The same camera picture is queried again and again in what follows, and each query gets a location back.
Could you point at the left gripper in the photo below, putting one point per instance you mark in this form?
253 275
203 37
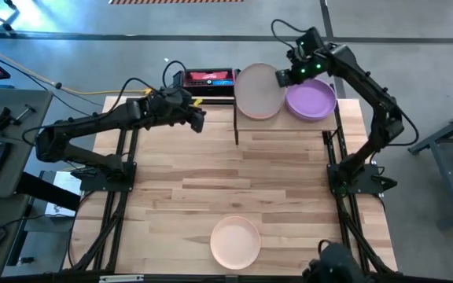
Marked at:
171 106

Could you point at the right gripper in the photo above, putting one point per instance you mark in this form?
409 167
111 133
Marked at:
313 68

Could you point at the terracotta round plate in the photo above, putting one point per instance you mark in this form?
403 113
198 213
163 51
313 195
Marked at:
258 92

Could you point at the purple round plate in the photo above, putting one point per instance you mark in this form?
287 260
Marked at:
313 100

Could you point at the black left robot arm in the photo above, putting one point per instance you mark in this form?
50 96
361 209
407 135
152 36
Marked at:
89 122

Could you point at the black red power station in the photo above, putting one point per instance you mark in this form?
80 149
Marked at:
207 76

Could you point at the pale peach round plate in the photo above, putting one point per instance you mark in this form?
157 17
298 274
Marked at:
235 243

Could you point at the white paper sheet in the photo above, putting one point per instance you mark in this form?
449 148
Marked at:
67 184

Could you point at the black flat bar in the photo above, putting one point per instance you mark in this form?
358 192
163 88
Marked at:
45 190

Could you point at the grey desk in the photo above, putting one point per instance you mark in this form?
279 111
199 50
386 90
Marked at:
30 137

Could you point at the grey metal stand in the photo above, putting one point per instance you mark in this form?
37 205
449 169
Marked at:
448 177

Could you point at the black desk clamp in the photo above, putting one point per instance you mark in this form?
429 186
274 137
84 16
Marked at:
4 120

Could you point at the small black adapter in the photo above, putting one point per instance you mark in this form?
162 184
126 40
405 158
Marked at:
26 260

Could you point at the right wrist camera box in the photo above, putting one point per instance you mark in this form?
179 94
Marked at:
311 39

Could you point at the black aluminium rig frame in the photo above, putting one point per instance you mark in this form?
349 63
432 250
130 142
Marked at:
344 220

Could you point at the white bracket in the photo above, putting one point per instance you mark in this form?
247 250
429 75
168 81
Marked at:
120 278

